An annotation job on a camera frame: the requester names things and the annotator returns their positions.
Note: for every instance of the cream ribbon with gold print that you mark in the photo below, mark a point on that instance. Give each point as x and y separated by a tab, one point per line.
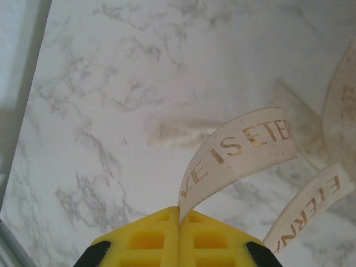
236	150

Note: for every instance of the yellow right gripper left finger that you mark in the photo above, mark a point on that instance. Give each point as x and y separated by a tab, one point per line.
144	242

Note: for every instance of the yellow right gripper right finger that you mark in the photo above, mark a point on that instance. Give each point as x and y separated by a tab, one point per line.
217	242

